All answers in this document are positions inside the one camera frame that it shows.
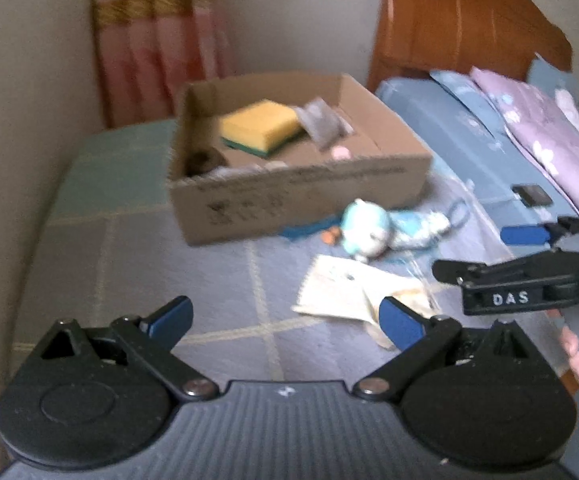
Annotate blue floral pillow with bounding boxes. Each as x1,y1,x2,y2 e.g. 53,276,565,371
429,67,525,128

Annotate wooden headboard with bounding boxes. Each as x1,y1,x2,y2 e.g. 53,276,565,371
367,0,573,93

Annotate brown hair scrunchie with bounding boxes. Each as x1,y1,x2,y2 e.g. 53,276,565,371
184,150,228,177

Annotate blue floral bed sheet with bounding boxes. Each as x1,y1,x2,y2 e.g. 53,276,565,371
374,77,579,281

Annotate person's right hand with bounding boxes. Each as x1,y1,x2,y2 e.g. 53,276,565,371
559,327,579,391

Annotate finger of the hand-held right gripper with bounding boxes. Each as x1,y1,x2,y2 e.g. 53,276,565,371
500,216,579,250
432,251,579,287

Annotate grey checkered bed sheet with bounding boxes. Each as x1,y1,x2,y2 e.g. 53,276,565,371
12,120,579,386

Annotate yellow green-backed sponge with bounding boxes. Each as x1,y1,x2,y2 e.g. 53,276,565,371
220,101,307,158

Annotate grey mesh sachet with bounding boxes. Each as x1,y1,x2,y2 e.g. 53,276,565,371
297,100,353,151

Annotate pink patterned curtain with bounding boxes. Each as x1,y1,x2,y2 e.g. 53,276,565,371
90,0,235,128

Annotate blue tassel cord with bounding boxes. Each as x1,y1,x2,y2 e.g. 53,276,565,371
282,215,345,242

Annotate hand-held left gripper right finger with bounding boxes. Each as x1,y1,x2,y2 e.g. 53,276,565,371
352,296,554,403

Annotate black phone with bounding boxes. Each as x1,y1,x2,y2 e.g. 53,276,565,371
512,185,554,207

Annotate cardboard box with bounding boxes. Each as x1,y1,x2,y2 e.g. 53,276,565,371
167,74,435,247

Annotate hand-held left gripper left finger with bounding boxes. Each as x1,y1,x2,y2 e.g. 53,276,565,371
20,296,220,404

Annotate purple floral pillow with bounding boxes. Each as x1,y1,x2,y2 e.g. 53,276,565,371
469,65,579,221

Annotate cream cloth pouch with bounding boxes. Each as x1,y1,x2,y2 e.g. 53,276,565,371
292,254,423,321

